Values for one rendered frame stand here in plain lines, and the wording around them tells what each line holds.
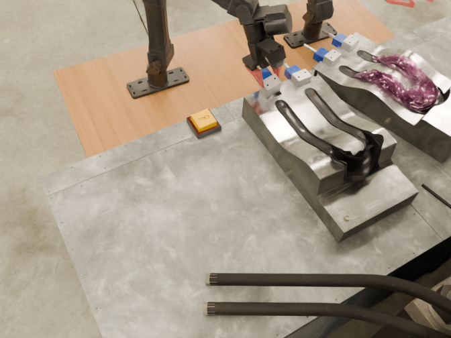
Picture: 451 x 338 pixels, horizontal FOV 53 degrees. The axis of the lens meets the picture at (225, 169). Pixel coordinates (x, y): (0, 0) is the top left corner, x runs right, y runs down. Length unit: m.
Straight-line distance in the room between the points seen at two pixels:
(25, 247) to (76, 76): 0.91
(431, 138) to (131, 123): 0.90
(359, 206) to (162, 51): 0.71
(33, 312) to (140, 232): 0.96
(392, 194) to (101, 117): 0.89
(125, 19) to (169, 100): 1.72
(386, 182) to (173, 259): 0.61
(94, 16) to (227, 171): 2.09
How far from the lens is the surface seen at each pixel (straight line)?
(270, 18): 1.23
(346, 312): 1.09
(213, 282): 1.12
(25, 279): 2.15
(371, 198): 1.27
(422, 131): 1.46
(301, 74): 1.43
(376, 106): 1.49
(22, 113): 2.69
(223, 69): 1.59
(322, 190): 1.22
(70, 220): 1.27
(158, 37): 1.37
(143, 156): 1.35
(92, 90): 1.55
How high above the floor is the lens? 1.88
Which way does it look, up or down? 55 degrees down
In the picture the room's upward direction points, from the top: 4 degrees clockwise
